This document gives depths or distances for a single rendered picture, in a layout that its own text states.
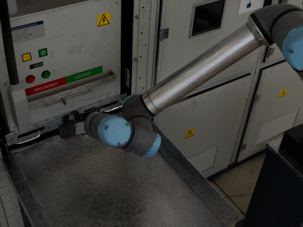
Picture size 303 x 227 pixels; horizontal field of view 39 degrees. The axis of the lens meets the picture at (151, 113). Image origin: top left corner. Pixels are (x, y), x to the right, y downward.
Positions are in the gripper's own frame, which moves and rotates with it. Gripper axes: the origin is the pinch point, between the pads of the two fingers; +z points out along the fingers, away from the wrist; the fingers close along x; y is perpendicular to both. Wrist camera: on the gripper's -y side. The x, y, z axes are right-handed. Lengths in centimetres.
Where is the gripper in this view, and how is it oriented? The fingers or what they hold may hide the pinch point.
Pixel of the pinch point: (70, 120)
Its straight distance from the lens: 160.9
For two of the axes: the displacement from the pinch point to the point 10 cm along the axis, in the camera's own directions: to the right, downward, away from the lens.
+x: -2.4, -9.4, -2.5
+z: -5.0, -1.0, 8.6
